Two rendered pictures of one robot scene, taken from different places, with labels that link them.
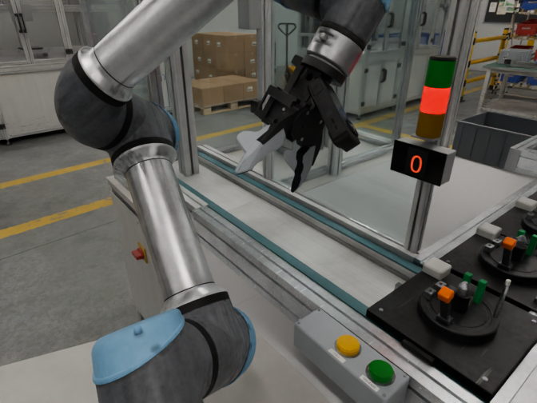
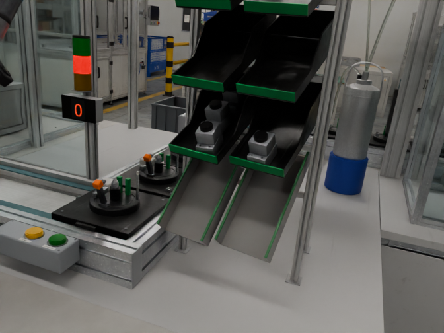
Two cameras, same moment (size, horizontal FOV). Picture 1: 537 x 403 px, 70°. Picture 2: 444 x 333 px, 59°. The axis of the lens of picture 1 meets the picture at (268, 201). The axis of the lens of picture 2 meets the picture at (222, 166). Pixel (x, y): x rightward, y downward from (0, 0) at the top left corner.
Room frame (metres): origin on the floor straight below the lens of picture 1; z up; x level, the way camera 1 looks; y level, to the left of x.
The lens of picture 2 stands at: (-0.46, -0.05, 1.49)
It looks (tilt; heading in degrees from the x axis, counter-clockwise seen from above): 20 degrees down; 327
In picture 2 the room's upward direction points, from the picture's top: 5 degrees clockwise
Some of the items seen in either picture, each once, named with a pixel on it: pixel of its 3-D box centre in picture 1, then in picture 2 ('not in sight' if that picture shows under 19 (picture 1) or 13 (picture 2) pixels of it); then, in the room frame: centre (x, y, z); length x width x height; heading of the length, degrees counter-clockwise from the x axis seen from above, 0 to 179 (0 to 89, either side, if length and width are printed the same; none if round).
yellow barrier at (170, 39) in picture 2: (499, 59); (197, 61); (8.00, -4.60, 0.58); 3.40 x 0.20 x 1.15; 132
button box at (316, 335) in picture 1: (346, 358); (35, 245); (0.49, -0.14, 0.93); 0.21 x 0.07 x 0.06; 39
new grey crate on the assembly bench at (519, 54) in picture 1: (515, 56); not in sight; (5.49, -3.34, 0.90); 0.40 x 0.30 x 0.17; 134
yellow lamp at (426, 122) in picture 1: (430, 123); (82, 81); (0.78, -0.34, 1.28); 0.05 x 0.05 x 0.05
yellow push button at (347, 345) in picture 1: (348, 346); (34, 234); (0.49, -0.14, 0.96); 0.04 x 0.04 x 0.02
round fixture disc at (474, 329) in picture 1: (457, 311); (115, 201); (0.55, -0.36, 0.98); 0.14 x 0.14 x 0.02
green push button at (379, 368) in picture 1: (380, 373); (57, 241); (0.43, -0.18, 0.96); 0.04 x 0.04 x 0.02
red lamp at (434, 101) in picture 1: (435, 98); (82, 64); (0.78, -0.34, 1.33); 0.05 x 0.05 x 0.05
